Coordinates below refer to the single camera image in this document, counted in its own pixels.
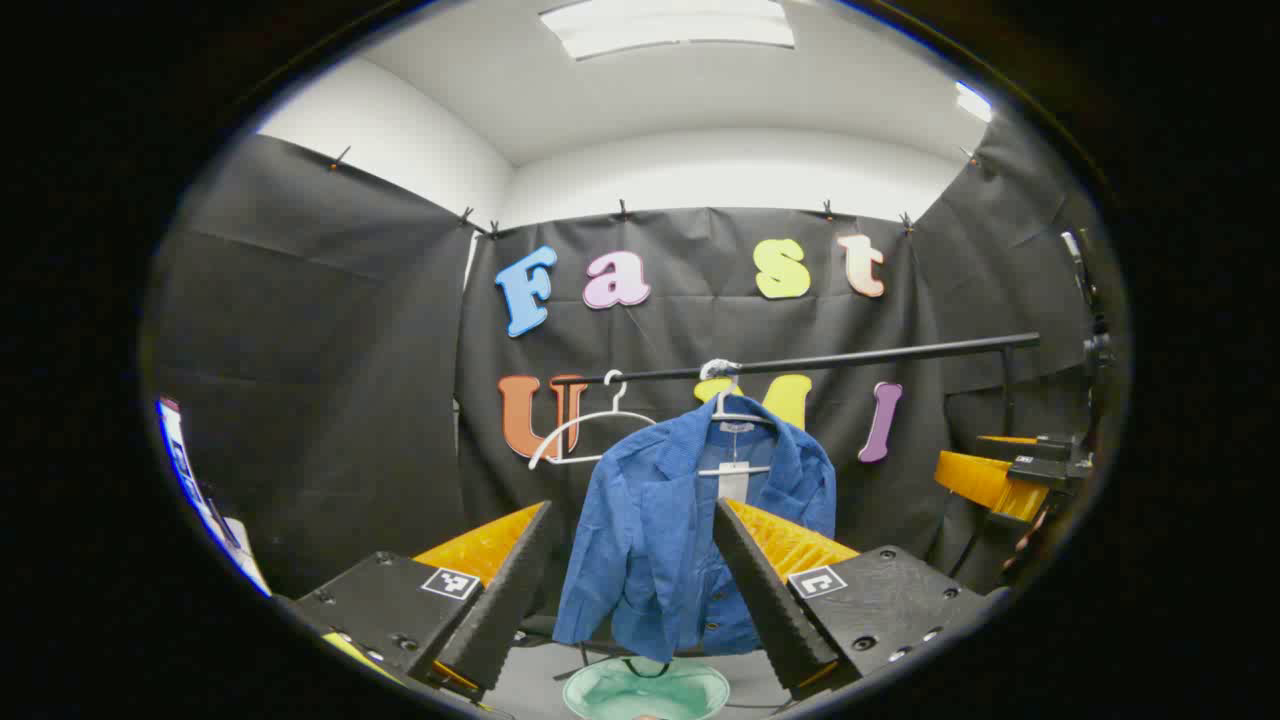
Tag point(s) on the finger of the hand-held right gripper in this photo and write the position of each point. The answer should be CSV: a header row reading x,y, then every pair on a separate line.
x,y
985,485
1005,441

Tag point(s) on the large ceiling light panel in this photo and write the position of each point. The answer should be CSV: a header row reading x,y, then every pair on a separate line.
x,y
670,25

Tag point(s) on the black clothes rack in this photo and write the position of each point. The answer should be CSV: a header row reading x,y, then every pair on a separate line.
x,y
880,355

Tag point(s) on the blue shirt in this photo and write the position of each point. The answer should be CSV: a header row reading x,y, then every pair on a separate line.
x,y
640,530

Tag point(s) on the small ceiling light panel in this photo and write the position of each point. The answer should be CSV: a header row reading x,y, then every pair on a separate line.
x,y
973,102

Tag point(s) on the white and blue board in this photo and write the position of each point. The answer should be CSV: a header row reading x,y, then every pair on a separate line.
x,y
190,480

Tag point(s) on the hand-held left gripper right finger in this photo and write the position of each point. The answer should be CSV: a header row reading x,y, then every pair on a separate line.
x,y
770,610

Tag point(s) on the black backdrop cloth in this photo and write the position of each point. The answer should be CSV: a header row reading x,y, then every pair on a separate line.
x,y
330,350

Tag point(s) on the white plastic hanger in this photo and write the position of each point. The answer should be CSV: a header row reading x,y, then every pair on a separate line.
x,y
575,425
722,410

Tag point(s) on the green laundry hamper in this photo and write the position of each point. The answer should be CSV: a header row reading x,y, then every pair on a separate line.
x,y
645,692

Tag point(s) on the row of small black clips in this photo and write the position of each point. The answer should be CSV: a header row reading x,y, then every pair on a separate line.
x,y
622,210

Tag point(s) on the clear tape wrap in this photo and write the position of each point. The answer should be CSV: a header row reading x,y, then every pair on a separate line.
x,y
720,368

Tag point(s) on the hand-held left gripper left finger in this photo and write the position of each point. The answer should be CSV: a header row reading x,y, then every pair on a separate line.
x,y
500,600

